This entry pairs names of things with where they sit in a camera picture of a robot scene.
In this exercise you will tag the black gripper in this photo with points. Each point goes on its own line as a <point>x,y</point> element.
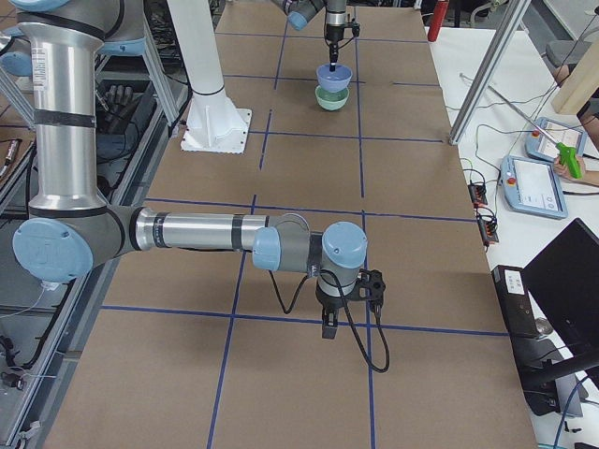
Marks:
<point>333,34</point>
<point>328,303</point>

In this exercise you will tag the blue bowl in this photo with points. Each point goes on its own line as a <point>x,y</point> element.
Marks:
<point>334,78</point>

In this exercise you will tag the green bowl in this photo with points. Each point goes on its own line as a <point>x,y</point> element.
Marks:
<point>331,101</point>

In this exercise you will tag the red cylinder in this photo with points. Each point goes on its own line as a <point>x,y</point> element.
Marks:
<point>437,19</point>

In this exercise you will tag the black computer box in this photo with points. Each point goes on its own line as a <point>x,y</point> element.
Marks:
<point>531,347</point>

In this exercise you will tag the far teach pendant tablet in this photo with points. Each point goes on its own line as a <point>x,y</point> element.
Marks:
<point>537,146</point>

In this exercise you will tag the teach pendant tablet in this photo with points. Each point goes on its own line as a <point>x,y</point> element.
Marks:
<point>537,146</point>
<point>530,186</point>

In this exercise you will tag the black monitor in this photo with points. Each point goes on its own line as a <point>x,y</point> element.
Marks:
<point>563,280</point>

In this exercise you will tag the near teach pendant tablet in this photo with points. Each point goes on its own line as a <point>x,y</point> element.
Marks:
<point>530,186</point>

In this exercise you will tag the white pedestal column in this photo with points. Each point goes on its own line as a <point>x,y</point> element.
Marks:
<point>213,123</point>

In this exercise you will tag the aluminium frame post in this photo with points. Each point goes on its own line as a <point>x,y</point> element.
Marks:
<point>492,58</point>

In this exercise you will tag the reacher grabber tool green handle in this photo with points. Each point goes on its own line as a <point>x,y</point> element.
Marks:
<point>567,155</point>

